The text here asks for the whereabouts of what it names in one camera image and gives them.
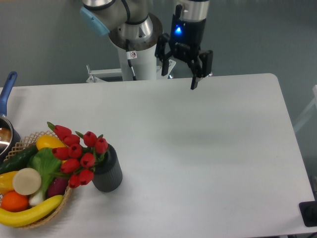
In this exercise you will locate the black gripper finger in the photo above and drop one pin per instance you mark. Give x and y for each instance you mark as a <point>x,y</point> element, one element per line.
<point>163,41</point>
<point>200,66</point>

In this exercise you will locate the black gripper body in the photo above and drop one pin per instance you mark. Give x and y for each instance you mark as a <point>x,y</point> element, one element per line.
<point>186,38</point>

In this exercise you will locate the red tulip bouquet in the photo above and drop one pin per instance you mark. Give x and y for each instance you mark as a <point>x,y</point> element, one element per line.
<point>81,156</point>

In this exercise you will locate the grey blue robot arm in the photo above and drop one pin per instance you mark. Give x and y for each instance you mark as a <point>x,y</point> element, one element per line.
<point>130,25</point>

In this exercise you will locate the dark grey ribbed vase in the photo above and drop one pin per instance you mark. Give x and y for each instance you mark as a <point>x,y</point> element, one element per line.
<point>108,174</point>

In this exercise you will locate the yellow squash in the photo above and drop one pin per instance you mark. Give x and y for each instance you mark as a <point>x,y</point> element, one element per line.
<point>48,141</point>

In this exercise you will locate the woven wicker basket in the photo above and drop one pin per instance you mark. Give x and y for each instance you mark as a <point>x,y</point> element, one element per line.
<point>31,194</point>

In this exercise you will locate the green bok choy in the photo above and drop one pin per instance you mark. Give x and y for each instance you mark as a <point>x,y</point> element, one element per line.
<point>45,163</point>

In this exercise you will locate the purple sweet potato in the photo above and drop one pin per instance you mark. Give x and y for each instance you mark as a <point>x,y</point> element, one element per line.
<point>57,187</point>

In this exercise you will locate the black device at table edge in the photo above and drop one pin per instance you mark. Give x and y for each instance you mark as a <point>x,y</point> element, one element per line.
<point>309,213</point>

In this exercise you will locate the green cucumber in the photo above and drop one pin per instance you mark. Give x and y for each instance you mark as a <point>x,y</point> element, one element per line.
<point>19,160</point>

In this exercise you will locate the beige round disc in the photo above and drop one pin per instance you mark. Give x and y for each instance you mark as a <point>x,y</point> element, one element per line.
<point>26,181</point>

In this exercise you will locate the yellow bell pepper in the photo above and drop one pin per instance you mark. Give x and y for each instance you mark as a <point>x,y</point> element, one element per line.
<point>6,182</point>

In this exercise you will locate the orange fruit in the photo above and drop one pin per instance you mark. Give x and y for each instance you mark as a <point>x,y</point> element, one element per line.
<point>14,202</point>

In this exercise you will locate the yellow banana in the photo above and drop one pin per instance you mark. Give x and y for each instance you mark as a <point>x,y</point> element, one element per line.
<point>23,218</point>

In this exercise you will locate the white frame at right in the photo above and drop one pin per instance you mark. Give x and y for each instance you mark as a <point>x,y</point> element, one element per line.
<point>307,112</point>

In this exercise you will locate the blue handled saucepan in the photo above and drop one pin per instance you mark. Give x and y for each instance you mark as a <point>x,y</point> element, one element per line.
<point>8,135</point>

